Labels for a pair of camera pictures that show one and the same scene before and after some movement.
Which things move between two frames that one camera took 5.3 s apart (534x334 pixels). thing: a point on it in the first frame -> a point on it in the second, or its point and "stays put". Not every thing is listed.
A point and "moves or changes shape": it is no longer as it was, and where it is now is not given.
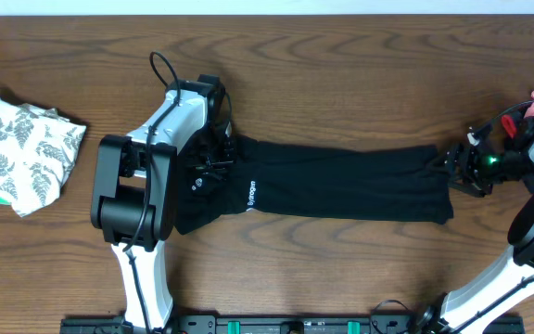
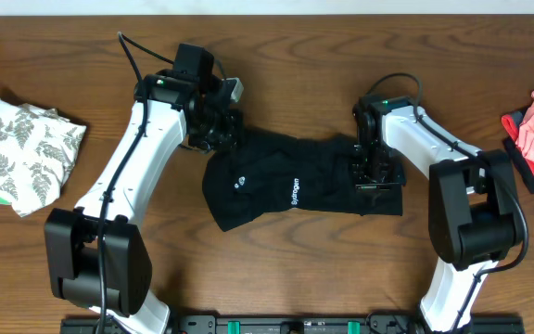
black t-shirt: x=324 y=180 moves or changes shape
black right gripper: x=468 y=152 -> x=363 y=185
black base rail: x=293 y=324 stays put
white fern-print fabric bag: x=20 y=151 stays put
